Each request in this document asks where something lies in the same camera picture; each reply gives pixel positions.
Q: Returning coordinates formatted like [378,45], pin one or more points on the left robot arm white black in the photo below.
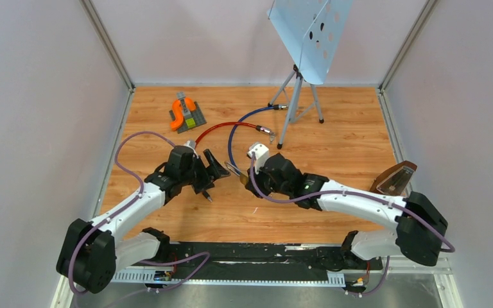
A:
[94,250]

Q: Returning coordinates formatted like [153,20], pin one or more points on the orange grey toy block build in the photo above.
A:
[186,114]

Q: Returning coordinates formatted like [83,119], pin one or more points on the light blue music stand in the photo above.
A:
[311,32]

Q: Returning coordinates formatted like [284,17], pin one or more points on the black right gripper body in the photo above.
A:
[266,185]

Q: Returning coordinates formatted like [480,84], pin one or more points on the brass padlock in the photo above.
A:
[243,177]

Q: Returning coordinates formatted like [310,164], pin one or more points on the brown wooden metronome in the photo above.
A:
[393,181]

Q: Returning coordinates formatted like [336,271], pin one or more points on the red cable lock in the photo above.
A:
[235,124]

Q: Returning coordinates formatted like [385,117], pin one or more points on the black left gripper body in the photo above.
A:
[200,176]

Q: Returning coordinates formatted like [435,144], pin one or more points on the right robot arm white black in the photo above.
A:
[413,226]

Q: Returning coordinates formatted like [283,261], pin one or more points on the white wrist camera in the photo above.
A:
[191,144]
[260,153]

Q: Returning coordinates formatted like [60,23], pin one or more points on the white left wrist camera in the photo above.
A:
[191,144]

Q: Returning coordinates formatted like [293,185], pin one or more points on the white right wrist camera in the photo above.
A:
[260,153]

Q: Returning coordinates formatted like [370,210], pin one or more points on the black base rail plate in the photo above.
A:
[265,261]

